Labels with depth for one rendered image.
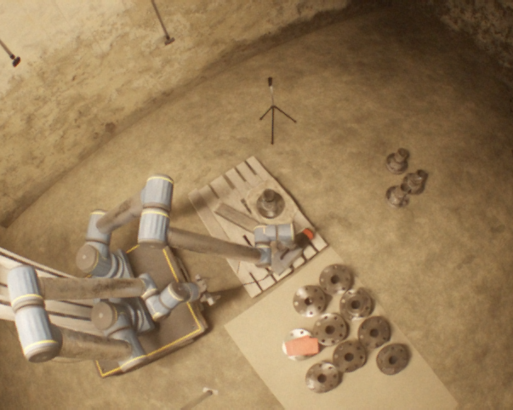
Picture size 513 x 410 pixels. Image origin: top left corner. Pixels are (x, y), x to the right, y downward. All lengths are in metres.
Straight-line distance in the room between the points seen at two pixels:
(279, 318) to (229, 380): 0.73
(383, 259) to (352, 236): 0.38
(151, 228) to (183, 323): 1.17
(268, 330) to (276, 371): 0.38
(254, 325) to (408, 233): 1.71
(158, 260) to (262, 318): 1.04
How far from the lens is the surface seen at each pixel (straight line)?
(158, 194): 1.38
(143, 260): 2.56
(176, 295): 1.41
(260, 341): 2.49
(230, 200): 2.68
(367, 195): 2.88
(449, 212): 3.18
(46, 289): 1.25
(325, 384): 2.30
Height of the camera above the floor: 2.48
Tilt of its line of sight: 64 degrees down
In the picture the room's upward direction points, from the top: 18 degrees counter-clockwise
